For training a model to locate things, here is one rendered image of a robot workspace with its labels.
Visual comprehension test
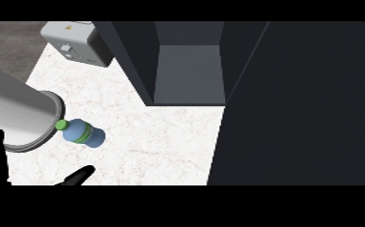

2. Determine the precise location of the dark grey open cabinet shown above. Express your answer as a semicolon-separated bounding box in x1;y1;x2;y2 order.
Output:
91;21;270;107

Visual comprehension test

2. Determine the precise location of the pale grey appliance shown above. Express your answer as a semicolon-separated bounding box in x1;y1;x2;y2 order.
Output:
40;21;115;69

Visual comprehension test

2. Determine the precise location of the blue water bottle green cap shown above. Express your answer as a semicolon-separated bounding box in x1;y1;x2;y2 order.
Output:
54;118;106;149

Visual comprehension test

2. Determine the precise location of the dark grey cabinet door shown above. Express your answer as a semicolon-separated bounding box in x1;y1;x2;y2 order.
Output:
207;21;365;186

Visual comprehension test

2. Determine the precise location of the grey cylindrical metal pot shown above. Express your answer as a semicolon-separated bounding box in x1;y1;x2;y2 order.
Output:
0;71;66;154

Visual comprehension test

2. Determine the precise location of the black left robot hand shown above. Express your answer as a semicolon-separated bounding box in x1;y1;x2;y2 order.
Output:
0;128;97;186

